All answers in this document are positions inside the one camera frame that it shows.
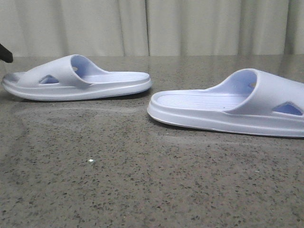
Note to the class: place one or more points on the beige background curtain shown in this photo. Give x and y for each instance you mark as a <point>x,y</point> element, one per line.
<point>44,28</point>

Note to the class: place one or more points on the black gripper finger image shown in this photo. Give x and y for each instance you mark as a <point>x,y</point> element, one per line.
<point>5,54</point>

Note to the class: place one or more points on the light blue slipper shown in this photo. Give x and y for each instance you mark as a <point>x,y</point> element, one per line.
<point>74,77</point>
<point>249,101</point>

